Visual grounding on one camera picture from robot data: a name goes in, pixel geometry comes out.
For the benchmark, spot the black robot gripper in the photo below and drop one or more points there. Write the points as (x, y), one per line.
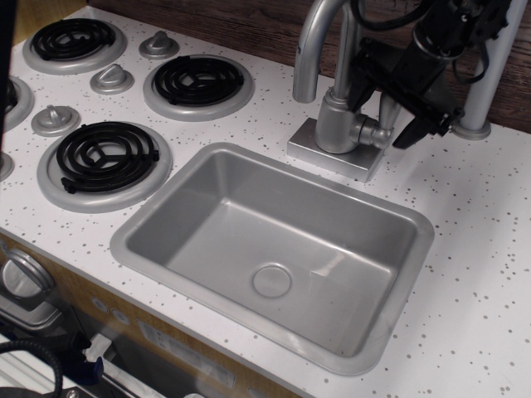
(413, 76)

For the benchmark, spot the silver faucet lever handle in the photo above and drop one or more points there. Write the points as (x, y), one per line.
(376, 132)

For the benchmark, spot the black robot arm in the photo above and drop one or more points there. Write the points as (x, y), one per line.
(465, 23)

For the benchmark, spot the grey vertical support pole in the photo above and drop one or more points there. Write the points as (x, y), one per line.
(475, 125)

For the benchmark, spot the grey plastic sink basin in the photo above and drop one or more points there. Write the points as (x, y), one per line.
(319, 268)

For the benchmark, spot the black coil burner back right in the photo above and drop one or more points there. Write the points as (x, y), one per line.
(198, 88)

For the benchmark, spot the black coil burner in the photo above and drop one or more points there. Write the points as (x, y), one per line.
(74, 46)
(104, 167)
(198, 88)

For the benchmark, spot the silver stove knob top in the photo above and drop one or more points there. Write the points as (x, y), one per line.
(159, 46)

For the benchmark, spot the silver stove knob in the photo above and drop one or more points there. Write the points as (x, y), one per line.
(55, 121)
(159, 46)
(112, 80)

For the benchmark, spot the silver stove knob middle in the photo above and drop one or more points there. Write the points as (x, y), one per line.
(112, 80)

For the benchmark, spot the black coil burner front right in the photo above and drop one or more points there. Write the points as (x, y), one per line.
(104, 167)

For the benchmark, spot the black coil burner back left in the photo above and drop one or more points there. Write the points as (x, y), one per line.
(74, 46)

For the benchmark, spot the silver stove knob lower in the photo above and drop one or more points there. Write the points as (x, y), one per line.
(55, 121)

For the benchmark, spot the black coil burner left edge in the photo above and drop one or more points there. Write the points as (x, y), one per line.
(20, 101)

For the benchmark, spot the silver stove knob left edge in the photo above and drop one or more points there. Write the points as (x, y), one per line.
(7, 166)

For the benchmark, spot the silver round oven dial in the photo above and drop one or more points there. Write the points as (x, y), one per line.
(24, 281)

